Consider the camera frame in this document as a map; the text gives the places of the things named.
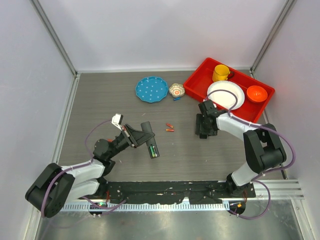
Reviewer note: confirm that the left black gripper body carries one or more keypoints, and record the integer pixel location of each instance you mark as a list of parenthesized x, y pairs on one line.
[(122, 142)]

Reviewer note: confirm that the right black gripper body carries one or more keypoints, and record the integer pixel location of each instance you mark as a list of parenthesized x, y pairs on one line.
[(202, 126)]

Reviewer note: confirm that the black remote control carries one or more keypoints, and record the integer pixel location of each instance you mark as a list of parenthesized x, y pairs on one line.
[(146, 127)]

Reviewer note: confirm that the green battery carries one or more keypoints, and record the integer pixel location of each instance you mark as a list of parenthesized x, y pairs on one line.
[(152, 151)]

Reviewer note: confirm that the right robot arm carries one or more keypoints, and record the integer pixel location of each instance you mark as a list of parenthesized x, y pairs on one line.
[(263, 147)]

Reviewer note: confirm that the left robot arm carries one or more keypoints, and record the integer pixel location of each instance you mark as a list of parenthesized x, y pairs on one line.
[(58, 185)]

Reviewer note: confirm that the white paper plate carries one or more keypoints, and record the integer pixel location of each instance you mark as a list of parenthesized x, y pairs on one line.
[(226, 94)]

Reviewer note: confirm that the red battery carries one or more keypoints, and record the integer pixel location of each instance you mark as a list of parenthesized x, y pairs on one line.
[(169, 125)]

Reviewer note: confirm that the small floral dish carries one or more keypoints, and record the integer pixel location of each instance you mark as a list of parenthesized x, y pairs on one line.
[(176, 90)]

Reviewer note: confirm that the blue dotted plate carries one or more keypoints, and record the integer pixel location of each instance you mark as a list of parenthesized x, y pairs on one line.
[(151, 89)]

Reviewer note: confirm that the yellow mug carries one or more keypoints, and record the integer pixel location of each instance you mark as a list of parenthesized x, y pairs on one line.
[(222, 72)]

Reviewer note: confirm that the orange bowl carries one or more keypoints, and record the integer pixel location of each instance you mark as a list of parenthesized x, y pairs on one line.
[(256, 94)]

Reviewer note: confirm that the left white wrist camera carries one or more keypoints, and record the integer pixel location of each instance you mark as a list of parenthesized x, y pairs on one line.
[(117, 121)]

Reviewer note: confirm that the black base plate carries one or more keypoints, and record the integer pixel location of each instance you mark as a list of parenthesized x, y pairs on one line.
[(171, 192)]

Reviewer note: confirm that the perforated cable tray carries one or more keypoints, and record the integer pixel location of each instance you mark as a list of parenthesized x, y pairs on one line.
[(81, 206)]

